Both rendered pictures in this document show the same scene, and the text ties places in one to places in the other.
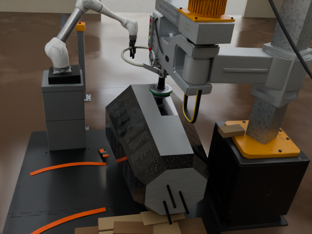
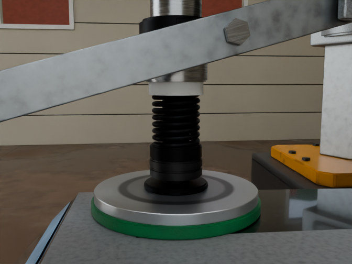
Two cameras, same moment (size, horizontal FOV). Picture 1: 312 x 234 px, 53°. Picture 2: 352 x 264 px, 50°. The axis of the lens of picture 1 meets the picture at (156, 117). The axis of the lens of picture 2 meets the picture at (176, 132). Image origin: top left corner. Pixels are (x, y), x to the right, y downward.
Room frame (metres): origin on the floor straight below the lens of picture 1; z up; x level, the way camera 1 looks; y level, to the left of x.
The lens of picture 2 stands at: (2.62, 0.46, 1.03)
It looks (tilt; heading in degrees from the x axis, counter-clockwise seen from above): 7 degrees down; 279
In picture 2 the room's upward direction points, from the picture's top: straight up
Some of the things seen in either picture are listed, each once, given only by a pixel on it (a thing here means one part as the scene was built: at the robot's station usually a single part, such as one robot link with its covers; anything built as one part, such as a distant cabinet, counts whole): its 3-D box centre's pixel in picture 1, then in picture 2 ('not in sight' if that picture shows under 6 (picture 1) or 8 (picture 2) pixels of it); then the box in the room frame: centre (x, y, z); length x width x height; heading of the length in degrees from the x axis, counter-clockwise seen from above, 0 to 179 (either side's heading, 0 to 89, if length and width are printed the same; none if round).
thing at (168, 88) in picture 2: not in sight; (175, 80); (2.69, -0.02, 1.03); 0.07 x 0.07 x 0.04
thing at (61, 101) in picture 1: (65, 110); not in sight; (2.91, 1.00, 0.40); 0.50 x 0.50 x 0.80; 16
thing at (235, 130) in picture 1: (231, 130); not in sight; (2.19, -0.64, 0.81); 0.20 x 0.10 x 0.05; 110
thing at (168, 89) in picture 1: (160, 88); (176, 190); (2.69, -0.02, 0.89); 0.21 x 0.21 x 0.01
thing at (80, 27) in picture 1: (81, 63); not in sight; (3.93, 1.07, 0.54); 0.20 x 0.20 x 1.09; 12
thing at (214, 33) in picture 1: (185, 16); not in sight; (2.37, -0.15, 1.66); 0.96 x 0.25 x 0.17; 21
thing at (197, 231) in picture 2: (160, 88); (176, 194); (2.69, -0.02, 0.88); 0.22 x 0.22 x 0.04
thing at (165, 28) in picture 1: (168, 42); not in sight; (2.62, -0.05, 1.36); 0.36 x 0.22 x 0.45; 21
